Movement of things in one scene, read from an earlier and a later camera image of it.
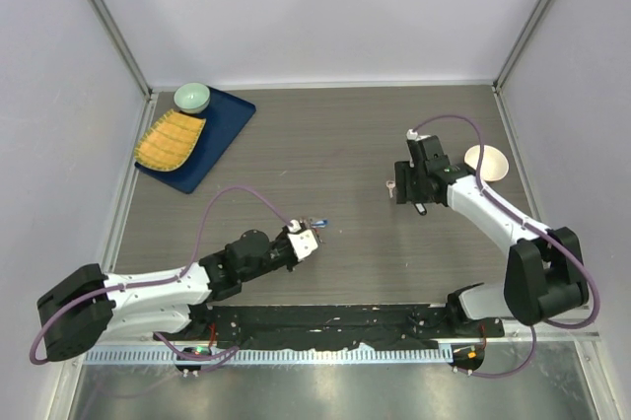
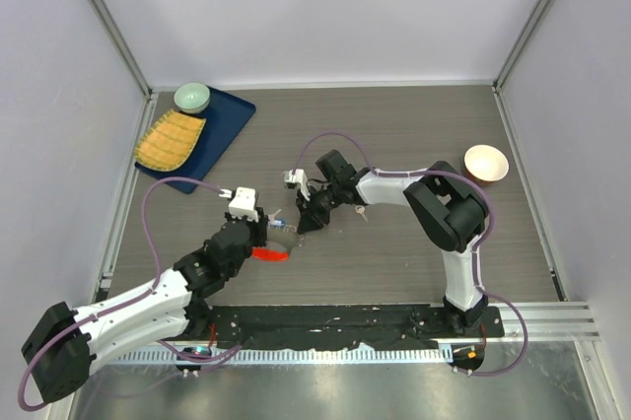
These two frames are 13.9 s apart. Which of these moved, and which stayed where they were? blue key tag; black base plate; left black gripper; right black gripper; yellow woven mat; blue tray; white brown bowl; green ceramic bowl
Moved: left black gripper; right black gripper; blue key tag
Stayed: black base plate; yellow woven mat; green ceramic bowl; blue tray; white brown bowl
